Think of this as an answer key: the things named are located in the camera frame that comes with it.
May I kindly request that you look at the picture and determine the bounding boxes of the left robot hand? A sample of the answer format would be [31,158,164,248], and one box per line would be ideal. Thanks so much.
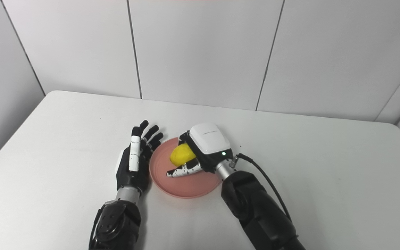
[115,120,164,195]

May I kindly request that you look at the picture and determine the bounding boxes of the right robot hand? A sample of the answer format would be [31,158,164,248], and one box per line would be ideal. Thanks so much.
[166,122,234,178]

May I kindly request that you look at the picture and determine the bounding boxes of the yellow lemon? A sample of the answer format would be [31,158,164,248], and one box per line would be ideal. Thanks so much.
[170,143,197,166]

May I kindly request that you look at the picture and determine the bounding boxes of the pink round plate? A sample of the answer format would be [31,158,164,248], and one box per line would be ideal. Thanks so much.
[149,137,223,199]

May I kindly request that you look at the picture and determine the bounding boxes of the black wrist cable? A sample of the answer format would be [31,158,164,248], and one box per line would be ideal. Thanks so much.
[230,153,292,223]

